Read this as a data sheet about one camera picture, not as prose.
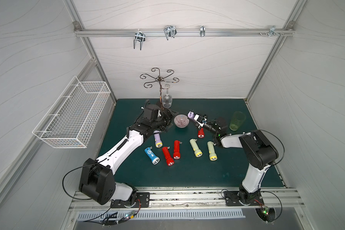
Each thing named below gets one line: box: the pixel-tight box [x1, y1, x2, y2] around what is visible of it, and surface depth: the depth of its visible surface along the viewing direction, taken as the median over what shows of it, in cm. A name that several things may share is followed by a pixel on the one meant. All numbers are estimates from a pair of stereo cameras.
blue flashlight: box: [144, 146, 161, 165], surface depth 88 cm
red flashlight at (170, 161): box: [161, 146, 175, 167], surface depth 88 cm
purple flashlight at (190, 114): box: [187, 111, 196, 120], surface depth 84 cm
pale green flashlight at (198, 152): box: [189, 138, 203, 158], surface depth 92 cm
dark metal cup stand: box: [139, 67, 180, 111], surface depth 92 cm
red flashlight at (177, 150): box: [172, 139, 183, 160], surface depth 91 cm
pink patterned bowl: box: [173, 114, 190, 129], surface depth 106 cm
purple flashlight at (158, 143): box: [153, 130, 163, 149], surface depth 95 cm
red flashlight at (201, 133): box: [197, 127, 205, 139], surface depth 98 cm
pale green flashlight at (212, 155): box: [207, 141, 218, 161], surface depth 90 cm
